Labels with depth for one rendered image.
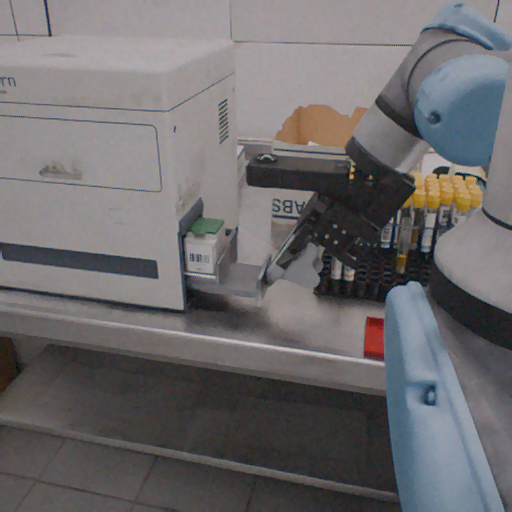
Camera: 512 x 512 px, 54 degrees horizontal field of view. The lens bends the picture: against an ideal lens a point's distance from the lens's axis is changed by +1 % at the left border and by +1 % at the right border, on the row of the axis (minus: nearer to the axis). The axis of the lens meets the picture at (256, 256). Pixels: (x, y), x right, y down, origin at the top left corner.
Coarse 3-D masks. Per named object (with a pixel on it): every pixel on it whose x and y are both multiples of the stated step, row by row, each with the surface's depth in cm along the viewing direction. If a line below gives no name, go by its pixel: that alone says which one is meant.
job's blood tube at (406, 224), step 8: (408, 216) 66; (408, 224) 65; (400, 232) 66; (408, 232) 66; (400, 240) 67; (408, 240) 66; (400, 248) 67; (400, 256) 68; (400, 264) 68; (400, 272) 69
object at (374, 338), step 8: (368, 320) 62; (376, 320) 62; (368, 328) 61; (376, 328) 62; (368, 336) 59; (376, 336) 60; (368, 344) 58; (376, 344) 59; (368, 352) 57; (376, 352) 57
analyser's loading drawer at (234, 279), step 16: (224, 256) 64; (224, 272) 65; (240, 272) 66; (256, 272) 66; (192, 288) 64; (208, 288) 63; (224, 288) 63; (240, 288) 63; (256, 288) 61; (256, 304) 63
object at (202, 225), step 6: (198, 222) 64; (204, 222) 64; (210, 222) 64; (216, 222) 64; (222, 222) 64; (192, 228) 62; (198, 228) 62; (204, 228) 62; (210, 228) 62; (216, 228) 62; (198, 234) 61; (204, 234) 61
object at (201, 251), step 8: (224, 224) 64; (224, 232) 65; (184, 240) 62; (192, 240) 62; (200, 240) 62; (208, 240) 62; (216, 240) 62; (224, 240) 65; (184, 248) 63; (192, 248) 62; (200, 248) 62; (208, 248) 62; (216, 248) 62; (224, 248) 66; (192, 256) 63; (200, 256) 62; (208, 256) 62; (216, 256) 63; (192, 264) 63; (200, 264) 63; (208, 264) 63; (192, 272) 64; (200, 272) 64; (208, 272) 63
